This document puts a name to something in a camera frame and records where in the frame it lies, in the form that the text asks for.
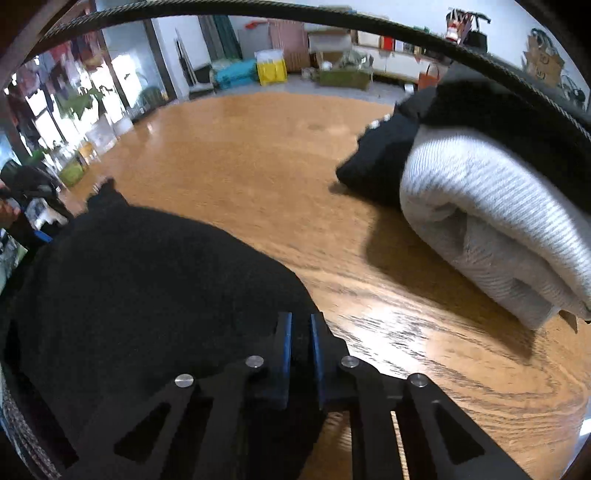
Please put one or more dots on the green box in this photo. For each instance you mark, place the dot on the green box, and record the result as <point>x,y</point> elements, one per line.
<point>344,77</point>

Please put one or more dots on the folded black garment white trim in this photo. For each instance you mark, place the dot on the folded black garment white trim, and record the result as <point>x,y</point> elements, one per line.
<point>378,161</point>

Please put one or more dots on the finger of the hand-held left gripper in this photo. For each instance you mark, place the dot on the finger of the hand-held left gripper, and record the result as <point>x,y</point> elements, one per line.
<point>44,236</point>

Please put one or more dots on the yellow bag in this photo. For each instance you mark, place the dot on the yellow bag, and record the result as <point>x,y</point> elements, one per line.
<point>271,67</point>

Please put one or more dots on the green basket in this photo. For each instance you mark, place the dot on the green basket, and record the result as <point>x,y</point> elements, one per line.
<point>71,173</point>

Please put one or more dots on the folded dark garment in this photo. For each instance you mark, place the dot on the folded dark garment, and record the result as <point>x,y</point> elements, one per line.
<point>531,124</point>

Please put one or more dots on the printed cardboard box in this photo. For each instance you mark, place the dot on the printed cardboard box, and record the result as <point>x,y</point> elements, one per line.
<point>545,59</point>

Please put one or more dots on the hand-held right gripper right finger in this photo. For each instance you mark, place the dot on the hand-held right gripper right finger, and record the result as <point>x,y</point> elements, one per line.
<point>316,357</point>

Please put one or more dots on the stack of black white clothes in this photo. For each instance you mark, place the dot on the stack of black white clothes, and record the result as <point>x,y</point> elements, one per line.
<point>485,207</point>

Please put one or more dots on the green curtain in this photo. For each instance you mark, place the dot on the green curtain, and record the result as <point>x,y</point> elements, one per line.
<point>221,37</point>

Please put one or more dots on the teal bag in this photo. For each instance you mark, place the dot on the teal bag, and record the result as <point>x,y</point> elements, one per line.
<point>235,74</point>

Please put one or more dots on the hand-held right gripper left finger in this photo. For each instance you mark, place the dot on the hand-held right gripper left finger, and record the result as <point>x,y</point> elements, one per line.
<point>285,355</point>

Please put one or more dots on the person's left hand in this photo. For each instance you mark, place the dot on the person's left hand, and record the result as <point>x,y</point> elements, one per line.
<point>6,211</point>

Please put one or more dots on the clear plastic container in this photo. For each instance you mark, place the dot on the clear plastic container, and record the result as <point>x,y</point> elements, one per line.
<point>102,136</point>

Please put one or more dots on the hanging clothes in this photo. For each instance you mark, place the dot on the hanging clothes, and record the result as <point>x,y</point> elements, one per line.
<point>60,74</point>

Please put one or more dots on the pink cabinet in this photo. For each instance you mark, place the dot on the pink cabinet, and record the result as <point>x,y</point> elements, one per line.
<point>290,44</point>

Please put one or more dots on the white low cabinet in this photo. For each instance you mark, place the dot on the white low cabinet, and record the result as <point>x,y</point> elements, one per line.
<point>392,62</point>

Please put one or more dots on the red box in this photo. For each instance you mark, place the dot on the red box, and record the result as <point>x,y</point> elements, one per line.
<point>429,79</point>

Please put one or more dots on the red and white figure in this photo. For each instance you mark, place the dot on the red and white figure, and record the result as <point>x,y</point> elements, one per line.
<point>455,26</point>

